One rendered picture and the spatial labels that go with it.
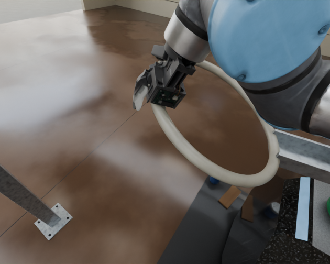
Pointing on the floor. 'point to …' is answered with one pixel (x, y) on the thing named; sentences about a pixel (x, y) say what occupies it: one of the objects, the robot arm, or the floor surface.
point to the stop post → (28, 200)
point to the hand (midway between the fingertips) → (145, 106)
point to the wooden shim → (229, 196)
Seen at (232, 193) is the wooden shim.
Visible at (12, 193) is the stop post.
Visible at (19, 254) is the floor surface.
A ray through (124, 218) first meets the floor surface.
